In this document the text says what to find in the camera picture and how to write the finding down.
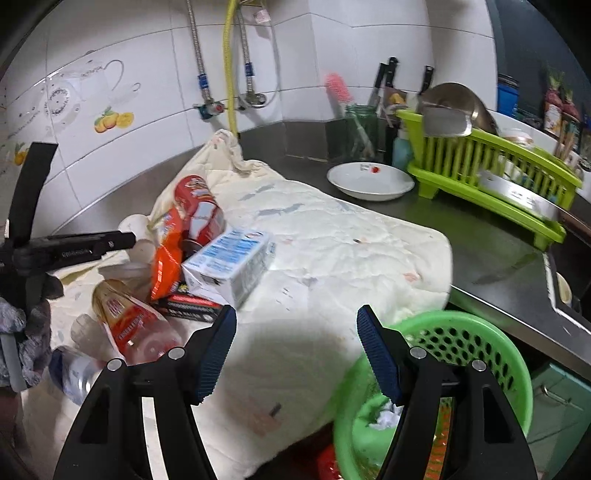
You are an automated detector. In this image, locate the orange snack packet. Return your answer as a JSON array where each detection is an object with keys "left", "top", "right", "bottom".
[{"left": 148, "top": 208, "right": 195, "bottom": 303}]

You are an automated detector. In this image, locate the steel scoop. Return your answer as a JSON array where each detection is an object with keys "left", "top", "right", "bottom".
[{"left": 422, "top": 105, "right": 474, "bottom": 138}]

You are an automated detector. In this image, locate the green plastic basket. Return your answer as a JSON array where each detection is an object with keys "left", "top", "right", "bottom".
[{"left": 332, "top": 310, "right": 534, "bottom": 480}]

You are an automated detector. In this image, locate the white shallow bowl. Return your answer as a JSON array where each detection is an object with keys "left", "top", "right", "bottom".
[{"left": 327, "top": 161, "right": 415, "bottom": 201}]

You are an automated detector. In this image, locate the plastic bottle with red label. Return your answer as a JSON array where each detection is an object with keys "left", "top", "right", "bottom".
[{"left": 91, "top": 279, "right": 183, "bottom": 365}]

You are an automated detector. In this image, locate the cream printed quilt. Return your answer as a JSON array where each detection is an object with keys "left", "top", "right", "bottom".
[{"left": 23, "top": 129, "right": 455, "bottom": 480}]

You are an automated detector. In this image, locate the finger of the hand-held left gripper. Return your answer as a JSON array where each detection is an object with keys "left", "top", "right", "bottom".
[
  {"left": 25, "top": 232, "right": 137, "bottom": 273},
  {"left": 7, "top": 142, "right": 59, "bottom": 243}
]

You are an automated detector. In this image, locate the steel basin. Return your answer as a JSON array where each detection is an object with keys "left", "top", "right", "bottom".
[{"left": 418, "top": 82, "right": 502, "bottom": 137}]

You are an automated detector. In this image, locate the crumpled white tissue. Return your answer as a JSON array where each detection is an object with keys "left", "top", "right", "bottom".
[{"left": 369, "top": 401, "right": 403, "bottom": 432}]

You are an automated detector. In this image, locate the pink bottle brush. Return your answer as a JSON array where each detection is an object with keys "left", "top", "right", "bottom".
[{"left": 325, "top": 73, "right": 375, "bottom": 158}]

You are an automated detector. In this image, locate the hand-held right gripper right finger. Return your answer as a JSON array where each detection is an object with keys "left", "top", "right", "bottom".
[{"left": 356, "top": 305, "right": 539, "bottom": 480}]

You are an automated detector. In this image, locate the red plastic wrapper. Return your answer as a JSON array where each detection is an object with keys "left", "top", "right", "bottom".
[{"left": 316, "top": 445, "right": 343, "bottom": 480}]

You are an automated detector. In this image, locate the metal wall valve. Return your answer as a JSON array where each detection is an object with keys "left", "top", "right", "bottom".
[{"left": 194, "top": 99, "right": 229, "bottom": 121}]

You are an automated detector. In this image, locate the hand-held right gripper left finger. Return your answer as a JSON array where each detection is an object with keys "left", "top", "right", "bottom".
[{"left": 52, "top": 304, "right": 238, "bottom": 480}]

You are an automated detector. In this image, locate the person's left hand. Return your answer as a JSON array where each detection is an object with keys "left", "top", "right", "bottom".
[{"left": 0, "top": 274, "right": 65, "bottom": 389}]

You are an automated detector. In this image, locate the steel cleaver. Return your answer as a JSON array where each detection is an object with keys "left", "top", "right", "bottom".
[{"left": 478, "top": 168, "right": 561, "bottom": 222}]

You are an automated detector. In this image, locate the printed food packet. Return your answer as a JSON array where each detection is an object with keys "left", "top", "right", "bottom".
[{"left": 542, "top": 69, "right": 583, "bottom": 139}]

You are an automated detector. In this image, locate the braided metal hose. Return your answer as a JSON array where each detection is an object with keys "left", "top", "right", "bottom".
[
  {"left": 235, "top": 0, "right": 259, "bottom": 95},
  {"left": 185, "top": 0, "right": 218, "bottom": 104}
]

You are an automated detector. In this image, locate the clear suction hook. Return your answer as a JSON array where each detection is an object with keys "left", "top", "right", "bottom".
[{"left": 44, "top": 69, "right": 86, "bottom": 124}]

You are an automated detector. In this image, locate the teal bottle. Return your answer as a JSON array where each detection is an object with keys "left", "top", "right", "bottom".
[{"left": 392, "top": 129, "right": 416, "bottom": 169}]

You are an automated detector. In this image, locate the red drink can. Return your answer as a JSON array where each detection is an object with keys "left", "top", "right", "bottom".
[{"left": 173, "top": 174, "right": 227, "bottom": 245}]

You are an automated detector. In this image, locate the green cabinet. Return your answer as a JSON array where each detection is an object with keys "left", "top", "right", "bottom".
[{"left": 526, "top": 362, "right": 591, "bottom": 480}]

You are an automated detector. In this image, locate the green dish rack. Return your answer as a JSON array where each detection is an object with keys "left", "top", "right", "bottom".
[{"left": 396, "top": 108, "right": 583, "bottom": 252}]

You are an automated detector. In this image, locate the black glue box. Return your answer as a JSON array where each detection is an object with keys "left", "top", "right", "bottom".
[{"left": 159, "top": 291, "right": 227, "bottom": 321}]

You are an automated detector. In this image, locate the white and blue carton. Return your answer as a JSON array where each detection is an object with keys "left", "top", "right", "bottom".
[{"left": 181, "top": 227, "right": 276, "bottom": 311}]

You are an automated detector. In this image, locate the green glass jar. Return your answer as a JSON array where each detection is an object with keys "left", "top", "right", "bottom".
[{"left": 344, "top": 104, "right": 380, "bottom": 160}]

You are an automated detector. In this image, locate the blue container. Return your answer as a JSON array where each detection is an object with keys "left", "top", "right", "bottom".
[{"left": 498, "top": 74, "right": 520, "bottom": 116}]

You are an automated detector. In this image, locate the bundle of wooden chopsticks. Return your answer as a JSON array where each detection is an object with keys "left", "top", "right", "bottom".
[{"left": 556, "top": 124, "right": 579, "bottom": 158}]

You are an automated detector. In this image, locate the clear plastic bottle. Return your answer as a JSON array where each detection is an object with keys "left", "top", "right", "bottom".
[{"left": 48, "top": 344, "right": 106, "bottom": 407}]

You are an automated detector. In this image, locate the white cup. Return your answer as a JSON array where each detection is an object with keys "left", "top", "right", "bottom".
[{"left": 118, "top": 213, "right": 158, "bottom": 266}]

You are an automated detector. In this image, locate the yellow gas hose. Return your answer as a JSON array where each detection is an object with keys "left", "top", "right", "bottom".
[{"left": 223, "top": 0, "right": 241, "bottom": 137}]

